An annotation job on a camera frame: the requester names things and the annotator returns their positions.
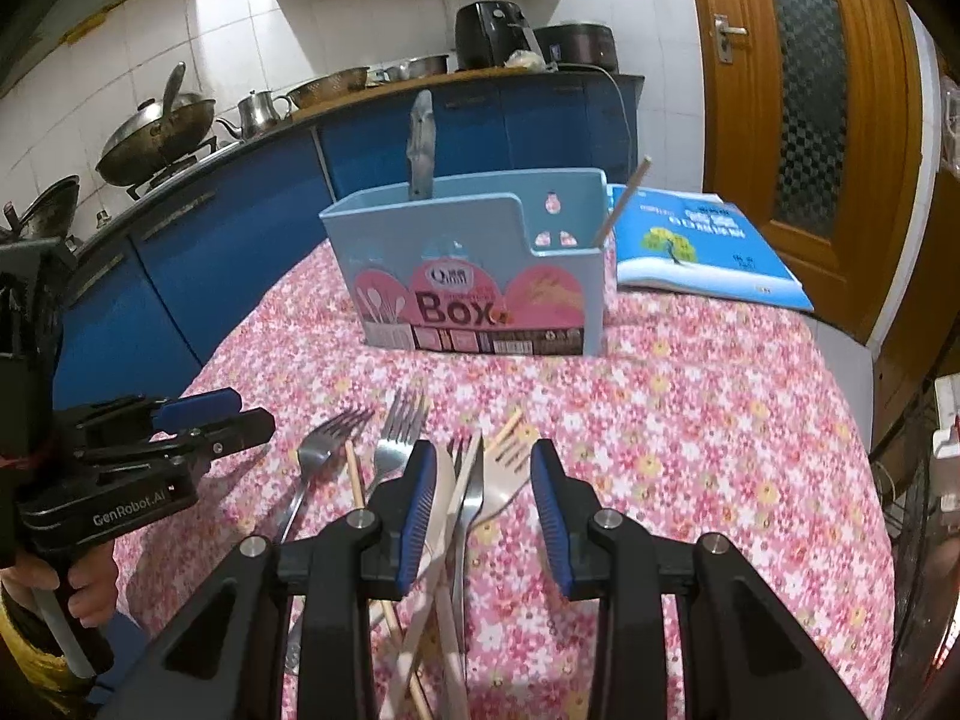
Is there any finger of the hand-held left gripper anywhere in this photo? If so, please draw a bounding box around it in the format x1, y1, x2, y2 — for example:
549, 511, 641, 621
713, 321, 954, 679
176, 407, 276, 467
146, 388, 242, 434

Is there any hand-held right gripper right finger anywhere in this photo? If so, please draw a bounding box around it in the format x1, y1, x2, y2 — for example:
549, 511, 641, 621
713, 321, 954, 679
529, 441, 875, 720

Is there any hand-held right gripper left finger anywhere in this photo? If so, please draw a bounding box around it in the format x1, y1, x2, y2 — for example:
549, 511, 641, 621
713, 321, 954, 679
154, 441, 438, 720

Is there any beige spoon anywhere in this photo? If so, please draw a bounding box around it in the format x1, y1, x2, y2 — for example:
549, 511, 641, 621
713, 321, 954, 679
405, 446, 466, 720

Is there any steel table knife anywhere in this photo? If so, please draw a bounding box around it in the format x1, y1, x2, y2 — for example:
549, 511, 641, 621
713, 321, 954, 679
448, 427, 487, 720

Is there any beige plastic fork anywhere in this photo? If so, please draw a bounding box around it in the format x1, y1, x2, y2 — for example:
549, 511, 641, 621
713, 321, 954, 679
469, 435, 542, 530

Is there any light blue utensil holder box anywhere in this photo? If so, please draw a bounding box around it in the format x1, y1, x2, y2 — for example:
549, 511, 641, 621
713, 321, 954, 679
320, 169, 617, 357

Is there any person's left forearm yellow sleeve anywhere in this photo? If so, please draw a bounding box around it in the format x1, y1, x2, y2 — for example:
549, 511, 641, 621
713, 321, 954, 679
0, 600, 95, 720

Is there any person's left hand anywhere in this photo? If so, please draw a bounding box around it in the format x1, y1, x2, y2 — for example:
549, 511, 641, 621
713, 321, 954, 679
0, 540, 119, 629

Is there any pink floral tablecloth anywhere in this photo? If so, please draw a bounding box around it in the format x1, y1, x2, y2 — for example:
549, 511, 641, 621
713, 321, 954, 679
112, 236, 897, 720

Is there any gas stove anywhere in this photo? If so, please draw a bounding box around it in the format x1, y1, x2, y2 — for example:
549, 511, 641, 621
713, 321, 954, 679
124, 136, 222, 200

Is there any dark wok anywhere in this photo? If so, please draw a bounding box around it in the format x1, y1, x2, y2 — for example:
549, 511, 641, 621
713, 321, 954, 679
7, 175, 81, 248

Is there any steel wok with ladle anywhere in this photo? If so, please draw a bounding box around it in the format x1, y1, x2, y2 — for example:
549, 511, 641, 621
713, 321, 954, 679
95, 62, 218, 188

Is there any steel kettle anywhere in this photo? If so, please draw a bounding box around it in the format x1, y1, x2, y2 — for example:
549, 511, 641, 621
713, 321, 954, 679
216, 90, 295, 142

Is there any blue book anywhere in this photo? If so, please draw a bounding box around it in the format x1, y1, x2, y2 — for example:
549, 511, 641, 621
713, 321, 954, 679
606, 184, 815, 314

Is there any steel basin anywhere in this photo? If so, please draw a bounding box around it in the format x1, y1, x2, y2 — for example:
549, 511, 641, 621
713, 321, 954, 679
285, 66, 370, 112

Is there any grey kitchen knife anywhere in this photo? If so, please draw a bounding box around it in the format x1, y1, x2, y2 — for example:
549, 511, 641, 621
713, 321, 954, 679
405, 90, 437, 200

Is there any blue kitchen counter cabinet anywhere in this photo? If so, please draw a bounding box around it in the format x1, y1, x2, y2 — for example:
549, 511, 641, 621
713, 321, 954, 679
56, 73, 647, 391

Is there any steel pot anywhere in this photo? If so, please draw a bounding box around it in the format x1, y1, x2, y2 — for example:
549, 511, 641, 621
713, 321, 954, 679
373, 54, 451, 82

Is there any wooden door with glass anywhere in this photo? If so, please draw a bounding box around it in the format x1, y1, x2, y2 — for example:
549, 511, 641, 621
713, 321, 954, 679
682, 0, 938, 353

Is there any black air fryer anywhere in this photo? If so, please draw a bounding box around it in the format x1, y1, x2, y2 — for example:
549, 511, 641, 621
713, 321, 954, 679
455, 1, 537, 71

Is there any black rice cooker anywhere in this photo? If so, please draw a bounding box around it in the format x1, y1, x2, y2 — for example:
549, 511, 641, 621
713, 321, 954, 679
534, 22, 620, 74

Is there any white power cable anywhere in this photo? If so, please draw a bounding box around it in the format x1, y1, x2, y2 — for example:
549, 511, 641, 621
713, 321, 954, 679
592, 67, 638, 188

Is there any silver door handle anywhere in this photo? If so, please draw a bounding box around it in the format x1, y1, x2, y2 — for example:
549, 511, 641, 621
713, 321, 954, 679
712, 13, 749, 65

